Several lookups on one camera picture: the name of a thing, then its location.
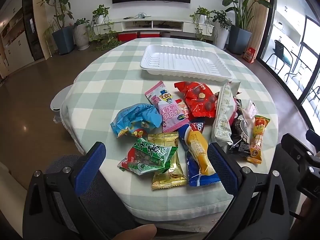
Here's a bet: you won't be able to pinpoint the black framed glass sliding door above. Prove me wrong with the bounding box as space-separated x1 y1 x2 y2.
257 0 320 135

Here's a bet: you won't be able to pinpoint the beige curtain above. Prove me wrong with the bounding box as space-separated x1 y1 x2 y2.
250 0 274 55

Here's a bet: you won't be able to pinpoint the bushy plant tall white pot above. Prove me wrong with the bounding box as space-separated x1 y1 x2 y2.
210 10 232 50

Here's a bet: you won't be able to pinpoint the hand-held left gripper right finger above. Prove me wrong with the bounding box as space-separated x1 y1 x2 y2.
202 142 292 240

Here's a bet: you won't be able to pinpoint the white wall cabinet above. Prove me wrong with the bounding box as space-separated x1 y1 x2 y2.
0 0 35 79

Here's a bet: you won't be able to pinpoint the pink cartoon snack packet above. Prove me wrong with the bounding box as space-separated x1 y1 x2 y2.
144 80 190 133

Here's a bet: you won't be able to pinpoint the black balcony table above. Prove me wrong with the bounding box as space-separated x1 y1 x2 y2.
285 49 310 90

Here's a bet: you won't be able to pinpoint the black metal balcony chair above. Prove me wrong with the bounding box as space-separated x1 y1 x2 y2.
304 85 320 105

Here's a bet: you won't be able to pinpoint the dark wooden panel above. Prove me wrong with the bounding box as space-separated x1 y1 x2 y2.
22 0 43 61

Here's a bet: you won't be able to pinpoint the clear pink snack packet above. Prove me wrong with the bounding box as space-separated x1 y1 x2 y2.
240 100 258 130

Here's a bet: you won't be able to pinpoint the gold snack packet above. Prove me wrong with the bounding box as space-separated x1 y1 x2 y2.
147 132 188 190

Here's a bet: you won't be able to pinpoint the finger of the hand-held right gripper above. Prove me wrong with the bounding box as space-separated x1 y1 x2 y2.
280 133 316 158
305 129 320 153

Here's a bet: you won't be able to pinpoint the black snack packet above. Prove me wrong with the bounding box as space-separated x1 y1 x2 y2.
226 99 253 157

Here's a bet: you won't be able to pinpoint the red bag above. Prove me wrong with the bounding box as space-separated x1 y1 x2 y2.
243 46 256 63

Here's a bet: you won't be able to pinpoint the small orange yellow snack packet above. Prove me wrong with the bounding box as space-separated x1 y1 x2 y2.
246 115 271 165

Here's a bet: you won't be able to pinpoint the red storage box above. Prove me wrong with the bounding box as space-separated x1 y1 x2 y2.
139 31 160 39
117 32 137 42

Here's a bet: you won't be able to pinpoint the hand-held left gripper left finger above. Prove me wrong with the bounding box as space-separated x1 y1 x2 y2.
22 142 118 240

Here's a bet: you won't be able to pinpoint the white plastic tray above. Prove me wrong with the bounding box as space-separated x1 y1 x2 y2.
140 44 233 82

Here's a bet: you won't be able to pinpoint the red snack packet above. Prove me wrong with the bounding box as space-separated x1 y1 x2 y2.
174 81 218 119

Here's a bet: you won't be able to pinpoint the broad leaf plant grey pot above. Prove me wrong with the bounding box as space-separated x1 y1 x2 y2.
214 0 273 55

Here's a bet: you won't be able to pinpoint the black chair with teal cushion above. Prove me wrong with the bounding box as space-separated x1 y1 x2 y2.
265 39 294 72

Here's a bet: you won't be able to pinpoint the blue and yellow snack packet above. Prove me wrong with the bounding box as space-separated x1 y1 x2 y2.
178 120 221 187

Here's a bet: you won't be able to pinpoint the trailing pothos in white pot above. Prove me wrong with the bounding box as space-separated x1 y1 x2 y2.
189 6 213 42
86 4 120 52

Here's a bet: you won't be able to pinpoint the long white grey snack packet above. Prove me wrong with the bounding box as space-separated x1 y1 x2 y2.
211 81 242 146

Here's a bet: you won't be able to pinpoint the white television console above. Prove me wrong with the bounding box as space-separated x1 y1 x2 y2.
96 16 215 37

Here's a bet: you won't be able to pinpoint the small strawberry print packet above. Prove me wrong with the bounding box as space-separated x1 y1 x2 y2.
175 99 190 120

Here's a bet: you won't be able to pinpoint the person's left hand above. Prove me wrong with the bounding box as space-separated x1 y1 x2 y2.
115 224 157 240

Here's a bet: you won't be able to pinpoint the green snack packet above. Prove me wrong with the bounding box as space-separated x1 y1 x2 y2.
117 137 178 175

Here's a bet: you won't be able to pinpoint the plant in white ribbed pot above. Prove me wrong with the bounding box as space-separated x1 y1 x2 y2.
72 18 90 50

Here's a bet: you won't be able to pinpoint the tall leafy tree grey pot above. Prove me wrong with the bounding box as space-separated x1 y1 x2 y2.
37 0 75 55

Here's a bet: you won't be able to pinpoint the light blue snack packet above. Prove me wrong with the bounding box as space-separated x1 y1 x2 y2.
111 103 163 138

